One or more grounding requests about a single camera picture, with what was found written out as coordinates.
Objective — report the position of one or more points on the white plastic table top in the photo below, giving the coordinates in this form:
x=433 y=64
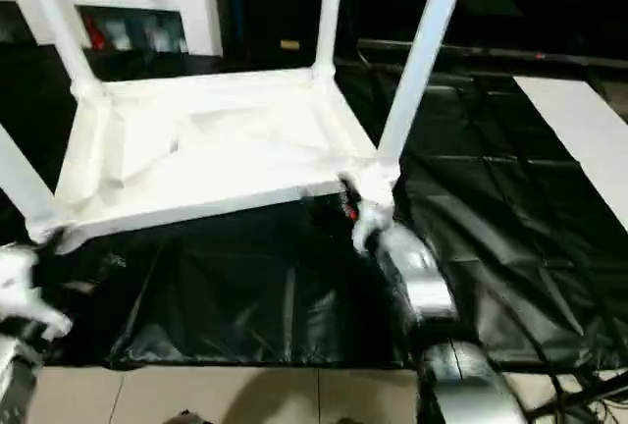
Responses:
x=216 y=139

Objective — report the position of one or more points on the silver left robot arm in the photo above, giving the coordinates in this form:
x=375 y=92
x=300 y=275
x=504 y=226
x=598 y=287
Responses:
x=20 y=306

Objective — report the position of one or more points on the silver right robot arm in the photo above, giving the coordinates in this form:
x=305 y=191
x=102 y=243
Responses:
x=432 y=296

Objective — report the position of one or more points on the black plastic mat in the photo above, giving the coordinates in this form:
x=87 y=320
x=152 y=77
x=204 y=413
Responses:
x=491 y=247

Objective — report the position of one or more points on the small tan tag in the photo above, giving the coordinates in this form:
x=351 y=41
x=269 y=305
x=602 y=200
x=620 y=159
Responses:
x=289 y=45

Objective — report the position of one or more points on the white paper sheet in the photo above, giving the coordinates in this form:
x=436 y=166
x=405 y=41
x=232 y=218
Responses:
x=584 y=134

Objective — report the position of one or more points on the small bottles behind glass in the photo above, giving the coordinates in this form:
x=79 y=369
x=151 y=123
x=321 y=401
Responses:
x=137 y=31

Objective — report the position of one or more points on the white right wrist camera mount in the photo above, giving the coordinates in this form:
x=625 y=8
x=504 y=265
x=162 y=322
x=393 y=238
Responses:
x=373 y=198

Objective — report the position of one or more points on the dark metal rail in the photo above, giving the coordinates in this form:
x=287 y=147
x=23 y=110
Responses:
x=491 y=54

